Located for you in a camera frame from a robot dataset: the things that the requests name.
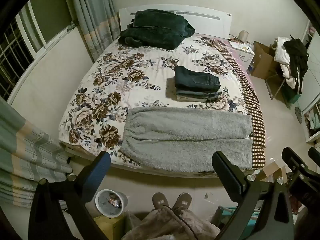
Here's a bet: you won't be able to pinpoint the black cable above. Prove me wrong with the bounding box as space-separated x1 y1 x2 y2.
162 206 198 240

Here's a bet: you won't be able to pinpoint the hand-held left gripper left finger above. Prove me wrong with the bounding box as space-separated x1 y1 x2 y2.
28 151 111 240

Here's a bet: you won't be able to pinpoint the person's right grey slipper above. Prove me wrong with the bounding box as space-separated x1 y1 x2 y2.
172 192 193 212

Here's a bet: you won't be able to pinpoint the stack of folded clothes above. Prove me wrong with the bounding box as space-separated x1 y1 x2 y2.
174 66 221 92

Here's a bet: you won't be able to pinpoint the metal frame chair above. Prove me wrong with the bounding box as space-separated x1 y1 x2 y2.
265 71 292 108

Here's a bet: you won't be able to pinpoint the yellow box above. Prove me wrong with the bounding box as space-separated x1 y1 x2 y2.
93 215 126 240

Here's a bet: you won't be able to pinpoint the brown checkered bed sheet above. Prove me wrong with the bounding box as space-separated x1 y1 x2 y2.
210 39 266 168

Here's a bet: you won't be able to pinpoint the person's beige fleece robe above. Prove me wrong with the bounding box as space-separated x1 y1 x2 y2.
121 206 221 240

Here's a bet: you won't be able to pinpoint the white wardrobe shelf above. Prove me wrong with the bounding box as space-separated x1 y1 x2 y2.
299 21 320 144

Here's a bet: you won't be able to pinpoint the person's left grey slipper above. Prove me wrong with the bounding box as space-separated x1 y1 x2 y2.
152 192 171 212

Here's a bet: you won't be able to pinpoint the white nightstand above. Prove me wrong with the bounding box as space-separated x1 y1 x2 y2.
229 40 255 71

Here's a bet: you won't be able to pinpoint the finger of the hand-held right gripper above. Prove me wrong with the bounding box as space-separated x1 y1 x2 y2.
282 147 308 178
308 147 320 167

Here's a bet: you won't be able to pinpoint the floral bed blanket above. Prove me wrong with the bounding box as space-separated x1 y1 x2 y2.
59 34 258 178

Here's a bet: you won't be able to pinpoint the dark green plush blanket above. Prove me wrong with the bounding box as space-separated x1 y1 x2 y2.
118 9 196 50

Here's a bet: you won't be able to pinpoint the white bed headboard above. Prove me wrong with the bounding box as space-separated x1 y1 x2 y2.
118 4 232 40

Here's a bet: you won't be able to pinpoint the white trash bin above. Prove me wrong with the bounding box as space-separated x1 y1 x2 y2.
95 189 128 218

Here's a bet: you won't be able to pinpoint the barred window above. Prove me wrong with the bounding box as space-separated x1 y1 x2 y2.
0 0 76 98

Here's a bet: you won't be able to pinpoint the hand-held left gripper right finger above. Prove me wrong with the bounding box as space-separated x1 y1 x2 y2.
212 151 294 240

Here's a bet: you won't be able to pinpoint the beige folded pants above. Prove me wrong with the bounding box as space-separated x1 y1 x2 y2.
176 95 208 103

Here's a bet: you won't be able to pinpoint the person's grey slipper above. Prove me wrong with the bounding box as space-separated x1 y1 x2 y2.
152 192 171 212
172 192 193 212

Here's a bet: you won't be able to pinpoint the green plaid curtain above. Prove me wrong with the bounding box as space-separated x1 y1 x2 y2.
0 97 73 203
62 0 121 63

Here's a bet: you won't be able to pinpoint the large cardboard box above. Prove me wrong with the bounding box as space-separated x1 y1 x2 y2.
250 41 280 80

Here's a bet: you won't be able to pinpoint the grey fleece pants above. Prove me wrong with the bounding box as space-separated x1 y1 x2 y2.
119 107 253 173

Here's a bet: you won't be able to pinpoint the small cardboard box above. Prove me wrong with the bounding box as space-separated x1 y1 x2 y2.
261 161 287 183

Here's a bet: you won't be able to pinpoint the blue-grey folded pants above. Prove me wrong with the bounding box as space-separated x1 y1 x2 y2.
175 89 221 99

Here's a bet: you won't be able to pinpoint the teal plastic stool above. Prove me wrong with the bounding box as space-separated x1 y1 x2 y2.
214 205 258 230

